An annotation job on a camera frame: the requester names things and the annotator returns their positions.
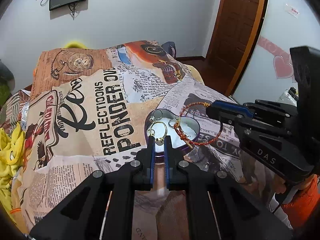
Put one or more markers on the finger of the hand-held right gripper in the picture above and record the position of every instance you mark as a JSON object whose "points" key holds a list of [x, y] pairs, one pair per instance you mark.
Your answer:
{"points": [[225, 117], [232, 107]]}

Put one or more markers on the white heart-print wardrobe door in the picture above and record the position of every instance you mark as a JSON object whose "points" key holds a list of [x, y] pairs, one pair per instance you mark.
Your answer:
{"points": [[280, 42]]}

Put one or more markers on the dark blue bag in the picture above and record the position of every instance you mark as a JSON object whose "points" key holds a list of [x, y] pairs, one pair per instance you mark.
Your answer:
{"points": [[171, 48]]}

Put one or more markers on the gold hoop earring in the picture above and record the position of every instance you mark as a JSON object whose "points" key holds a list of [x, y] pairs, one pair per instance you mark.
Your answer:
{"points": [[164, 128]]}

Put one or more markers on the purple heart-shaped tin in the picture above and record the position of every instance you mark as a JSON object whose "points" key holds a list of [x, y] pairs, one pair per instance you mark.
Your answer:
{"points": [[186, 130]]}

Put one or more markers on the white paper label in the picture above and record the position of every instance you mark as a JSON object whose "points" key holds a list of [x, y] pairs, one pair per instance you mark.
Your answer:
{"points": [[292, 10]]}

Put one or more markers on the striped patchwork cloth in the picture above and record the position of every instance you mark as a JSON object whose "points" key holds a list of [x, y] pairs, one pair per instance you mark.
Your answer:
{"points": [[17, 105]]}

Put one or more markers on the brown wooden door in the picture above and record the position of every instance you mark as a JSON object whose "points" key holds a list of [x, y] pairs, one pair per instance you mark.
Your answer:
{"points": [[232, 25]]}

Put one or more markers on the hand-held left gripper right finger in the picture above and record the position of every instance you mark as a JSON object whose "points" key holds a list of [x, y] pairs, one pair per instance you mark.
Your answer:
{"points": [[168, 165]]}

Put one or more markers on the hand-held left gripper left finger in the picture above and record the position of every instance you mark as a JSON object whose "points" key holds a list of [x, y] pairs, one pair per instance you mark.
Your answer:
{"points": [[150, 165]]}

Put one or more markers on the green bag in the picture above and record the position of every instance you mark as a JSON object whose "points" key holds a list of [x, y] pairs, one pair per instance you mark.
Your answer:
{"points": [[4, 93]]}

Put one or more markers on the printed newspaper-pattern blanket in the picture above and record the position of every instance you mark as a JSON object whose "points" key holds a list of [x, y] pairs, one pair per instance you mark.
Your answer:
{"points": [[75, 92]]}

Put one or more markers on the yellow cloth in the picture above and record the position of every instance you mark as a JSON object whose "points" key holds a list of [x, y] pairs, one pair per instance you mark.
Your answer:
{"points": [[8, 152]]}

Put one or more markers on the person's right forearm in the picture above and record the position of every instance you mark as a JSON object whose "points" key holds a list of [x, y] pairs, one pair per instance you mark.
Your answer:
{"points": [[302, 200]]}

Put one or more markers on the yellow hoop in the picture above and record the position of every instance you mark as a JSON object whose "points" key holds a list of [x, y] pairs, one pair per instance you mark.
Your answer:
{"points": [[75, 44]]}

